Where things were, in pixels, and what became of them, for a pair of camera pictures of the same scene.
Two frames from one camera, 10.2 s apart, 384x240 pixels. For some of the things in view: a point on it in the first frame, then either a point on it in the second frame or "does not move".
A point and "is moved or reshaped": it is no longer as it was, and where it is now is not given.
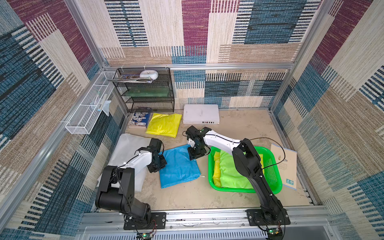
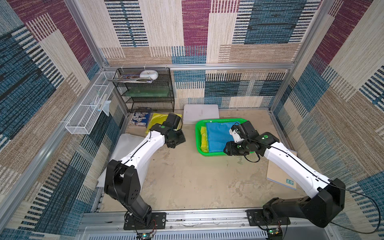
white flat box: x=201 y=114 does not move
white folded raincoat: x=125 y=149 does not move
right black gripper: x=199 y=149 to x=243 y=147
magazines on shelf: x=132 y=78 does not move
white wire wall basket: x=84 y=118 does not move
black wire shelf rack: x=156 y=97 does not move
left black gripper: x=163 y=164 to x=182 y=139
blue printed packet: x=140 y=118 does not move
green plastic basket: x=270 y=164 to x=198 y=134
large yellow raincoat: x=216 y=175 is moved or reshaped
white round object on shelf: x=152 y=74 does not move
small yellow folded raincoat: x=163 y=124 does not move
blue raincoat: x=179 y=168 to x=218 y=135
